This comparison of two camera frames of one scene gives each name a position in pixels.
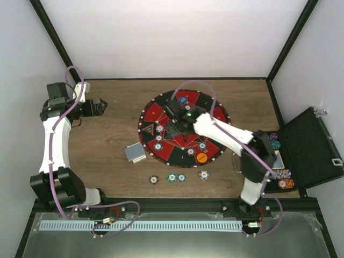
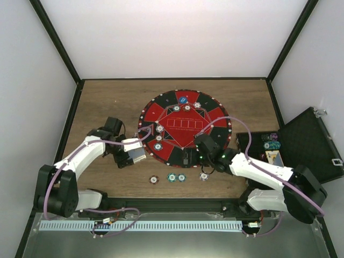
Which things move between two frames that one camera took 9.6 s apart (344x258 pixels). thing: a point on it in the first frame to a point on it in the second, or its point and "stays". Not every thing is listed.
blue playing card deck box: [135, 152] stays
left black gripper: [99, 111] to [119, 159]
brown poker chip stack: [153, 179] stays
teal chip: [158, 147] stays
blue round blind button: [183, 99] stays
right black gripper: [171, 131] to [186, 151]
